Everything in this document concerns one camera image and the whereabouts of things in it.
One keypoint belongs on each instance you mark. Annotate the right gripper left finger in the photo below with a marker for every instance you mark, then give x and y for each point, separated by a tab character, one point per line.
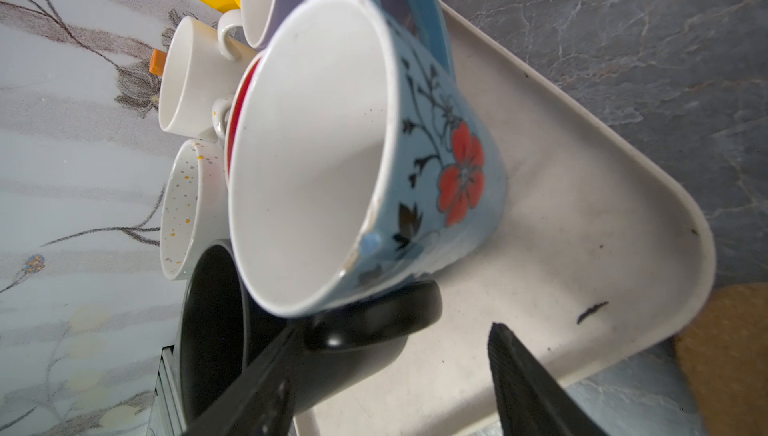
261	401

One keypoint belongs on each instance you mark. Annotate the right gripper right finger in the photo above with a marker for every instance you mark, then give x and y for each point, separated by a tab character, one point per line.
529	400

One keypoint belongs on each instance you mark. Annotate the black mug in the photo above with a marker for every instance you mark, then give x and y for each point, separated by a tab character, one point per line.
223	330

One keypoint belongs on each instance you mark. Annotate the beige serving tray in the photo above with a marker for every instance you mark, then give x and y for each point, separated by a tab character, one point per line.
600	254

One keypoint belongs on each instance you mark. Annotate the woven rattan round coaster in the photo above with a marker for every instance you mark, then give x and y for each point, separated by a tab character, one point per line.
723	355

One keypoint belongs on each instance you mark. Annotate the blue floral mug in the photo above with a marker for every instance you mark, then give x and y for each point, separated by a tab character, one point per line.
357	164

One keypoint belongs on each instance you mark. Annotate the speckled white mug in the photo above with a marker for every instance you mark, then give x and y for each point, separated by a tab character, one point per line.
195	208

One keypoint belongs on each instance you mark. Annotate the white mug red inside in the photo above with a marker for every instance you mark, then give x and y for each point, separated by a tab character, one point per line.
236	109

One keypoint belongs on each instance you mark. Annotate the small brown bottle orange cap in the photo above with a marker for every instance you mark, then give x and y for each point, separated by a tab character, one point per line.
157	63

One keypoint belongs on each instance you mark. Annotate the white mug with handle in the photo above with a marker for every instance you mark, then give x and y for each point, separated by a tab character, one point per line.
203	64

